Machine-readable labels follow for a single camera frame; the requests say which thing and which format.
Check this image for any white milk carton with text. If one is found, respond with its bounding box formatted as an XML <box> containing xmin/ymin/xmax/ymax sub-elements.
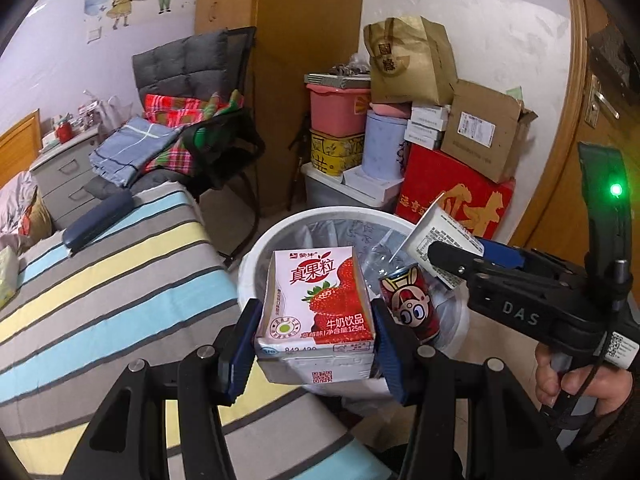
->
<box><xmin>393</xmin><ymin>204</ymin><xmax>485</xmax><ymax>289</ymax></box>

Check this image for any red cartoon drink can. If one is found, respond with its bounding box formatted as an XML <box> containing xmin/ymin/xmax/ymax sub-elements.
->
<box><xmin>378</xmin><ymin>263</ymin><xmax>440</xmax><ymax>342</ymax></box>

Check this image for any strawberry milk carton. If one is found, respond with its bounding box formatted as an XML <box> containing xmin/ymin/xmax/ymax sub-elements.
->
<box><xmin>254</xmin><ymin>246</ymin><xmax>375</xmax><ymax>386</ymax></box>

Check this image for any white trash bin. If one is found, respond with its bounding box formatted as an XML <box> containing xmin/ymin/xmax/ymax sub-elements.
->
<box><xmin>238</xmin><ymin>206</ymin><xmax>470</xmax><ymax>400</ymax></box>

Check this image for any person's right hand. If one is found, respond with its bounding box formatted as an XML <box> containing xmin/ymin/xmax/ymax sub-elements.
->
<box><xmin>535</xmin><ymin>344</ymin><xmax>634</xmax><ymax>416</ymax></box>

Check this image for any red gift box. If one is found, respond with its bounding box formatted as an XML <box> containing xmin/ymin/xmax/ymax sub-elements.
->
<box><xmin>395</xmin><ymin>144</ymin><xmax>515</xmax><ymax>240</ymax></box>

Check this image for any brown cardboard box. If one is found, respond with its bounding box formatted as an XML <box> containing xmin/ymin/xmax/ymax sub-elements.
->
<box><xmin>440</xmin><ymin>79</ymin><xmax>537</xmax><ymax>183</ymax></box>

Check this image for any striped bed sheet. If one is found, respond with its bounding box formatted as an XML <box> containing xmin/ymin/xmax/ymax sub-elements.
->
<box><xmin>1</xmin><ymin>184</ymin><xmax>390</xmax><ymax>479</ymax></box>

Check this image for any light blue cylinder box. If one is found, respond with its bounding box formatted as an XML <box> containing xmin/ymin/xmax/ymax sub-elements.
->
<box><xmin>362</xmin><ymin>110</ymin><xmax>408</xmax><ymax>181</ymax></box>

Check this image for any yellow patterned box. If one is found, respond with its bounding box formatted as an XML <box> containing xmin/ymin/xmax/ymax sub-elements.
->
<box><xmin>310</xmin><ymin>130</ymin><xmax>364</xmax><ymax>177</ymax></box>

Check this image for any green tissue pack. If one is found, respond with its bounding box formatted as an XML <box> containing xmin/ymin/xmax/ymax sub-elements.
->
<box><xmin>0</xmin><ymin>247</ymin><xmax>18</xmax><ymax>308</ymax></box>

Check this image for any gold paper bag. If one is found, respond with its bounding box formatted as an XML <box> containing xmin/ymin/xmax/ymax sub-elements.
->
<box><xmin>363</xmin><ymin>16</ymin><xmax>458</xmax><ymax>106</ymax></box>

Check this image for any pink plastic bucket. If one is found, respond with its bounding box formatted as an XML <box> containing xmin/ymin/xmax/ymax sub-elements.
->
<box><xmin>306</xmin><ymin>84</ymin><xmax>371</xmax><ymax>138</ymax></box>

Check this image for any navy blue glasses case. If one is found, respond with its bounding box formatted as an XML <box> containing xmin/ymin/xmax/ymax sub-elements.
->
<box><xmin>62</xmin><ymin>190</ymin><xmax>134</xmax><ymax>254</ymax></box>

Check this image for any grey pillow bedding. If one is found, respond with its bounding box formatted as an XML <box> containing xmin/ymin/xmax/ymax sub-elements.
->
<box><xmin>0</xmin><ymin>171</ymin><xmax>54</xmax><ymax>256</ymax></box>

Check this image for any grey bedside drawer cabinet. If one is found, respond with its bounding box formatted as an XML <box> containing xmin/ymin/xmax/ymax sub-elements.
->
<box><xmin>29</xmin><ymin>126</ymin><xmax>101</xmax><ymax>230</ymax></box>

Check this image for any folded blue cloth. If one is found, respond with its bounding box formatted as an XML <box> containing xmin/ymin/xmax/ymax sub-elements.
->
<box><xmin>89</xmin><ymin>116</ymin><xmax>180</xmax><ymax>188</ymax></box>

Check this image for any red plaid blanket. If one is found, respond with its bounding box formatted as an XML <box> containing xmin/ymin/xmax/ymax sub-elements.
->
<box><xmin>142</xmin><ymin>89</ymin><xmax>244</xmax><ymax>177</ymax></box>

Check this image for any wooden headboard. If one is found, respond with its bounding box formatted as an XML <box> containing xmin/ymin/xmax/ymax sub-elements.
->
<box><xmin>0</xmin><ymin>110</ymin><xmax>42</xmax><ymax>186</ymax></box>

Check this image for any red mug on cabinet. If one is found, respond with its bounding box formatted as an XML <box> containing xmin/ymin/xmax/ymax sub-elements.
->
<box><xmin>55</xmin><ymin>120</ymin><xmax>74</xmax><ymax>144</ymax></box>

